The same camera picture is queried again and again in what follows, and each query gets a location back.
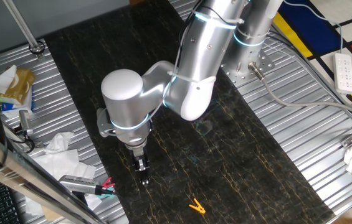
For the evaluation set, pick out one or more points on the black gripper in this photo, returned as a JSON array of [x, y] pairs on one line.
[[141, 163]]

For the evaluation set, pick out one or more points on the white power strip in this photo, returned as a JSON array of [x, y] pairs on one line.
[[344, 73]]

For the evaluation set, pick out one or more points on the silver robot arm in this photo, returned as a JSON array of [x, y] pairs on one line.
[[126, 99]]

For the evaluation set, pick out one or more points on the colour block pattern cloth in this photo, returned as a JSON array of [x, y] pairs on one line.
[[319, 34]]

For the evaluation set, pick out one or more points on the red plastic clothespin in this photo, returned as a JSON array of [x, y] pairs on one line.
[[108, 182]]

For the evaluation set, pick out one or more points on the teal plastic clothespin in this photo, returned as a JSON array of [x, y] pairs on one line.
[[107, 190]]

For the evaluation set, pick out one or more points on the black marble pattern mat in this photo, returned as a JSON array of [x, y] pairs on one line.
[[194, 155]]

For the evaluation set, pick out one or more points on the yellow plastic clothespin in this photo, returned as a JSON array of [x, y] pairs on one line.
[[197, 207]]

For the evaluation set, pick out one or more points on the flat white tissue sheets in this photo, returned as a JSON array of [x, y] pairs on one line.
[[60, 165]]

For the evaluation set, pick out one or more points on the crumpled white tissue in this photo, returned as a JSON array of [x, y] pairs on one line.
[[58, 143]]

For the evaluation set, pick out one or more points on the large wooden cube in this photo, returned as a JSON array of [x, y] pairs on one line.
[[51, 214]]

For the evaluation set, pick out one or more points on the blue white tissue pack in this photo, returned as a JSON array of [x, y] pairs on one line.
[[13, 107]]

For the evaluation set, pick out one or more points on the gold tissue box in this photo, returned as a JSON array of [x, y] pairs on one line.
[[18, 85]]

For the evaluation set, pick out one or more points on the white pulled tissue sheet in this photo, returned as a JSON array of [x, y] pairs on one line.
[[4, 79]]

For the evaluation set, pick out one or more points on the metal tripod pole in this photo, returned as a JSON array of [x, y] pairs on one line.
[[21, 23]]

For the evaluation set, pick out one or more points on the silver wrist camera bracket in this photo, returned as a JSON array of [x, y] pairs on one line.
[[102, 124]]

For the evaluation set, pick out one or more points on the aluminium frame bar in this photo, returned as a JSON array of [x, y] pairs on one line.
[[23, 174]]

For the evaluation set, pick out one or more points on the small silver camera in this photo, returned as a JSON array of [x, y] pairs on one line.
[[24, 121]]

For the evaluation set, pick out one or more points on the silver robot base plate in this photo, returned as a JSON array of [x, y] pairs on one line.
[[267, 63]]

